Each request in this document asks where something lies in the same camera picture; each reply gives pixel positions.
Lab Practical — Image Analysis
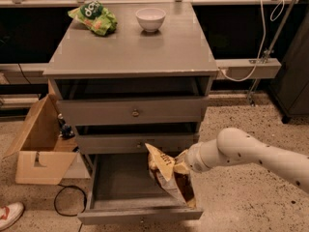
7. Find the middle grey drawer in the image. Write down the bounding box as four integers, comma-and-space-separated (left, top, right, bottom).
76, 122, 199, 154

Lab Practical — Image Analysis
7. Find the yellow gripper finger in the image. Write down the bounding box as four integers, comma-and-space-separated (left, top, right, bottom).
173, 150, 190, 175

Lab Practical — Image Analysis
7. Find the white bowl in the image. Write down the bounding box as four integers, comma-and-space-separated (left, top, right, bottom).
135, 8, 166, 32

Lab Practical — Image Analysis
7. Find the bottom grey drawer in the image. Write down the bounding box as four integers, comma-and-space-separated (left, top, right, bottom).
78, 153, 203, 225

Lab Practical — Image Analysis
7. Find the open cardboard box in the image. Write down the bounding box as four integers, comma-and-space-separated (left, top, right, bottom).
4, 95, 86, 185

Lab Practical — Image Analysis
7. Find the blue object in box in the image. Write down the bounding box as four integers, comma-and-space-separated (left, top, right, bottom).
57, 114, 75, 139

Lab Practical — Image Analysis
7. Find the grey drawer cabinet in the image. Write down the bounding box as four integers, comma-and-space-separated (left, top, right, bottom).
42, 1, 220, 166

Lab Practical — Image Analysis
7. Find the brown chip bag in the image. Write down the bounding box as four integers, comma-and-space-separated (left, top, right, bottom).
145, 143, 196, 208

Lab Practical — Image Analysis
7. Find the top grey drawer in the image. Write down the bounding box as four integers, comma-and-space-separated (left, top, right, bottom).
56, 77, 211, 127

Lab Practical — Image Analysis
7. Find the white red sneaker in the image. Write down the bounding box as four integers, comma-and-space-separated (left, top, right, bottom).
0, 202, 24, 231

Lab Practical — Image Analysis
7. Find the white hanging cable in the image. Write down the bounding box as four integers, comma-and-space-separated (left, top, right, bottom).
219, 0, 286, 83

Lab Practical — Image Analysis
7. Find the black floor cable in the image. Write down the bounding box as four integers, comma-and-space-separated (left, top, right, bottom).
53, 184, 88, 232

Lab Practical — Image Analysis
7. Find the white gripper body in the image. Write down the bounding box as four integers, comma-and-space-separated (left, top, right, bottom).
184, 142, 212, 173

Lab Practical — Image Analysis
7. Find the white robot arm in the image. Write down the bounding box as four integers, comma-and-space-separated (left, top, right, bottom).
174, 128, 309, 192

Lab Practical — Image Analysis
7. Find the grey drawer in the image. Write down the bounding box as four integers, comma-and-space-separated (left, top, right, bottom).
78, 153, 203, 225
76, 122, 199, 154
56, 77, 211, 127

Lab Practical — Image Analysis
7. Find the metal stand pole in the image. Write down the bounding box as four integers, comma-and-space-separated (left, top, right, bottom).
242, 0, 298, 106

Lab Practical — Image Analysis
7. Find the dark grey cabinet right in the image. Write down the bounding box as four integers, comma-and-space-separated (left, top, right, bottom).
269, 12, 309, 124

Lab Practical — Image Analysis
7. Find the green chip bag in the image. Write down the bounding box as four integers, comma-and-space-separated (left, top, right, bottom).
68, 1, 118, 36

